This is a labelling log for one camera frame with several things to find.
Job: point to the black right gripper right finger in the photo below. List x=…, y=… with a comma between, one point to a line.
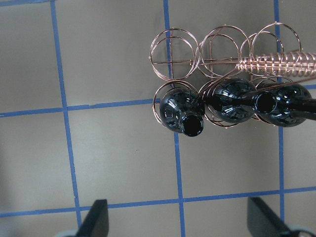
x=262, y=220

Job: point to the copper wire bottle basket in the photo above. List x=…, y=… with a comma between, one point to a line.
x=264, y=71

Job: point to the dark wine bottle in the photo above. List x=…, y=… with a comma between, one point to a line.
x=294, y=105
x=182, y=110
x=231, y=100

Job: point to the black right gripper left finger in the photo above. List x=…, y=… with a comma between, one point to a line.
x=96, y=223

